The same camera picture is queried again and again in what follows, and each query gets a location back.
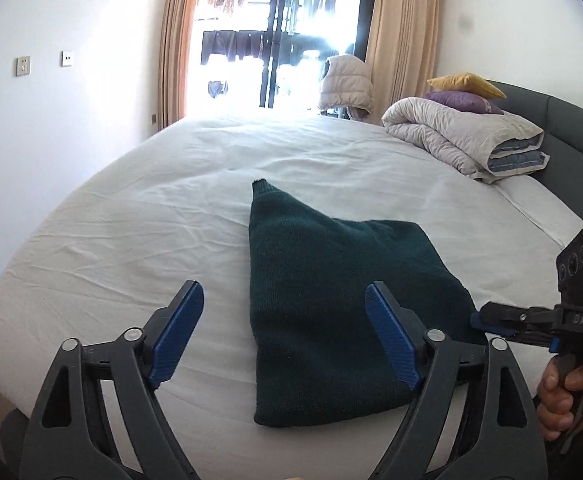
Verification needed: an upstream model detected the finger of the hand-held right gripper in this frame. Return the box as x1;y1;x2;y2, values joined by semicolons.
481;301;564;325
470;315;564;346

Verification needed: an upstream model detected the beige curtain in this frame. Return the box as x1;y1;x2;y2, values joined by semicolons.
157;0;207;129
369;0;443;126

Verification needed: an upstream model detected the person's right hand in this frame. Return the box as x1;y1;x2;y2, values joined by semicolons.
536;358;583;444

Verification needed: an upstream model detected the beige puffer jacket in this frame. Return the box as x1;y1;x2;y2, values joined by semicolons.
318;54;375;121

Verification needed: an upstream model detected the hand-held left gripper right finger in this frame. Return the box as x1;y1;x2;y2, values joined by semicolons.
365;281;548;480

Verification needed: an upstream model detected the folded grey duvet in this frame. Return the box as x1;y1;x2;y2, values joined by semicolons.
381;97;551;184

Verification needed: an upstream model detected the dark green knit sweater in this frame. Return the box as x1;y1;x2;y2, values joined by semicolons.
248;178;487;429

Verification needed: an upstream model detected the white bed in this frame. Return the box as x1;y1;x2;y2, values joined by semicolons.
0;112;583;480

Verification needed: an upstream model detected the yellow pillow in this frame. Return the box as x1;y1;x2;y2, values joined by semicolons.
426;73;507;100

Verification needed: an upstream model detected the dark grey bed headboard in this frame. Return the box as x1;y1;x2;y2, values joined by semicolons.
486;80;583;222

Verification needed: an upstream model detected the purple pillow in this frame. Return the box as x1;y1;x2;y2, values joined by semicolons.
424;91;505;115

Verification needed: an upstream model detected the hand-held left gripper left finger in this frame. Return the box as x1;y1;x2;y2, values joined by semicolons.
20;280;206;480

